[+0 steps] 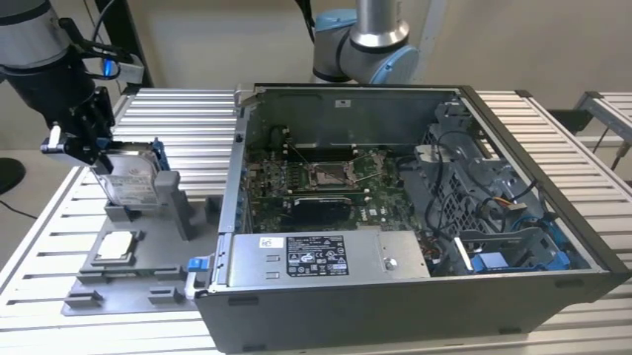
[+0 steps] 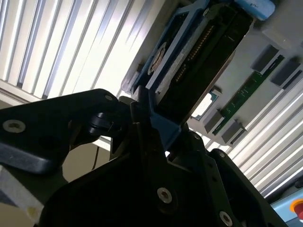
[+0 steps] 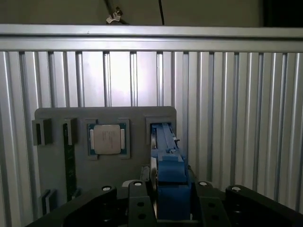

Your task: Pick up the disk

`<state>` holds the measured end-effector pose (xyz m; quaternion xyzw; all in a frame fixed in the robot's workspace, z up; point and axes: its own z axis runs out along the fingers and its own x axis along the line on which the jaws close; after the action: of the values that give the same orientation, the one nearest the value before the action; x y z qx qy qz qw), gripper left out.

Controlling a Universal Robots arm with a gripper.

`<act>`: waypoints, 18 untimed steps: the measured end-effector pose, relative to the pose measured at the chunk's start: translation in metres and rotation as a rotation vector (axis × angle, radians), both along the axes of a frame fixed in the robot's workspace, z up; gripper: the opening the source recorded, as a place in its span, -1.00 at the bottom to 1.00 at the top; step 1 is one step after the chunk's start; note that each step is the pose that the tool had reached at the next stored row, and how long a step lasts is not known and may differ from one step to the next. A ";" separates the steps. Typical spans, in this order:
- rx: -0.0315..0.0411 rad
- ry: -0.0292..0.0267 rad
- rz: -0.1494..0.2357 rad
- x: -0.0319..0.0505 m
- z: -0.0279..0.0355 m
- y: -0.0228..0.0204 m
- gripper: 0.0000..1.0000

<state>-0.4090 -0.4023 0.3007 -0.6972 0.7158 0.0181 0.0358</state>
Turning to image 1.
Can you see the hard disk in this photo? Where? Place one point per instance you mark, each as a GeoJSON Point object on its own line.
{"type": "Point", "coordinates": [132, 181]}

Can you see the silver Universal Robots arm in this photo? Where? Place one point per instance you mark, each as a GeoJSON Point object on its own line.
{"type": "Point", "coordinates": [29, 33]}

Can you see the grey metal disk bay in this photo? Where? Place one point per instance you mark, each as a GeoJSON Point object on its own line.
{"type": "Point", "coordinates": [458, 185]}

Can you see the black chair base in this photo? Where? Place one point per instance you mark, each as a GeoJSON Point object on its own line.
{"type": "Point", "coordinates": [10, 174]}

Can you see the silver case hinge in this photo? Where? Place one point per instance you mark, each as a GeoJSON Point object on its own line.
{"type": "Point", "coordinates": [244, 94]}

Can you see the silver CPU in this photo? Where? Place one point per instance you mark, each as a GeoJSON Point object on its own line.
{"type": "Point", "coordinates": [115, 246]}

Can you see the grey parts rack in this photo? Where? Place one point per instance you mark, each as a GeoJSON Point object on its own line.
{"type": "Point", "coordinates": [148, 259]}

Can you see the thin locking lever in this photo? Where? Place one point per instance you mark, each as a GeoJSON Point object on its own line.
{"type": "Point", "coordinates": [368, 176]}
{"type": "Point", "coordinates": [300, 154]}

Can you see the blue silver case latch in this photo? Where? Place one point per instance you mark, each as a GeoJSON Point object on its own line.
{"type": "Point", "coordinates": [197, 264]}

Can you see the black RAM slot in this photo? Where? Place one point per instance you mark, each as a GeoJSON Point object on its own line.
{"type": "Point", "coordinates": [326, 191]}
{"type": "Point", "coordinates": [320, 151]}

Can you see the CPU socket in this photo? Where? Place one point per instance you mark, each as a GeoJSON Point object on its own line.
{"type": "Point", "coordinates": [327, 174]}

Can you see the black graphics card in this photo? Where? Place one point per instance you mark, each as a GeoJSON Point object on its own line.
{"type": "Point", "coordinates": [320, 211]}

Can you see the green motherboard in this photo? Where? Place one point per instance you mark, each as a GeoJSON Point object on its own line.
{"type": "Point", "coordinates": [385, 207]}

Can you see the silver power supply unit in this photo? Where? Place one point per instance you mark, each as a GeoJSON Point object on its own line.
{"type": "Point", "coordinates": [364, 255]}

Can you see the black open PC case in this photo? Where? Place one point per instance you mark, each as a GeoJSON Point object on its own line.
{"type": "Point", "coordinates": [344, 318]}

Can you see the slatted metal side table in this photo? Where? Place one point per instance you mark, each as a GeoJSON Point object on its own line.
{"type": "Point", "coordinates": [612, 107]}

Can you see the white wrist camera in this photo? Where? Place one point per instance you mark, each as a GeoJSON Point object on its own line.
{"type": "Point", "coordinates": [132, 73]}

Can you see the black frame post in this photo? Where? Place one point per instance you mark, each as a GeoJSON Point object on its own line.
{"type": "Point", "coordinates": [140, 44]}

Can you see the blue disk bay bracket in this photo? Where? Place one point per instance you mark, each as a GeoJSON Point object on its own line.
{"type": "Point", "coordinates": [489, 262]}

